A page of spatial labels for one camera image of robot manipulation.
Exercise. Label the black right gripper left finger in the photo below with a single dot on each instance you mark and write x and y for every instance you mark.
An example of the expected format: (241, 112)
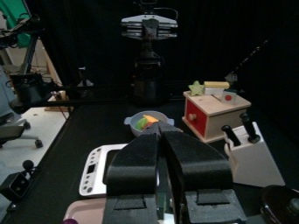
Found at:
(132, 172)

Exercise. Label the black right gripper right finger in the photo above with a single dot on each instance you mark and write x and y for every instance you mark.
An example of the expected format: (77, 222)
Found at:
(201, 172)

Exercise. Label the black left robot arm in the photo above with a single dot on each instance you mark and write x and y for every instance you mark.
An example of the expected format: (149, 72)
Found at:
(147, 75)

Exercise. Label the white toy microwave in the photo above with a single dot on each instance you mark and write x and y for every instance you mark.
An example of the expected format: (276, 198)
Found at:
(97, 172)

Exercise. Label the white toy knife block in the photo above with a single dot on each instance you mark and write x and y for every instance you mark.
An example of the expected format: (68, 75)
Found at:
(252, 163)

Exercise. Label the grey toy pot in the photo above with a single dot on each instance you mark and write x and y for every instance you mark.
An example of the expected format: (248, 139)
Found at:
(143, 124)

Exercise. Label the pink tray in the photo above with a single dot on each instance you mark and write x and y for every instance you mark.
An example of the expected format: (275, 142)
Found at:
(85, 211)

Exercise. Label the orange toy food piece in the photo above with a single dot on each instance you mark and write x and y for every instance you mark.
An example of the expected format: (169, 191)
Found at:
(149, 119)

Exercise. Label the wooden box with red drawer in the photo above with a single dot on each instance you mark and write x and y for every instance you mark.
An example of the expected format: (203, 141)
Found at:
(212, 115)

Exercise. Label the black round pan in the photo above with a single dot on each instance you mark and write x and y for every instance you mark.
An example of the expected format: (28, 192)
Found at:
(280, 205)

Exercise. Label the purple toy piece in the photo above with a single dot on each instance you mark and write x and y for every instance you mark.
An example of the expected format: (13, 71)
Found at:
(69, 221)

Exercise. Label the green wooden star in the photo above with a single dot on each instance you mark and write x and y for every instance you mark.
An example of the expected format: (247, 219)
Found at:
(196, 88)

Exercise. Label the white block with red dot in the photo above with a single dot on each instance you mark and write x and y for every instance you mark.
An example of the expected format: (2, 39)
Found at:
(228, 97)

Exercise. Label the yellow wooden cylinder block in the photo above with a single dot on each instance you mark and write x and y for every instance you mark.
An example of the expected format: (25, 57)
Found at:
(216, 85)

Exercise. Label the black box device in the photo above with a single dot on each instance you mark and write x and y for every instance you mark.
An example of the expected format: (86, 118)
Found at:
(14, 185)

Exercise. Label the grey office chair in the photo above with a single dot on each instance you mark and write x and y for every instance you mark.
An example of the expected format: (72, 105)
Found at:
(17, 131)

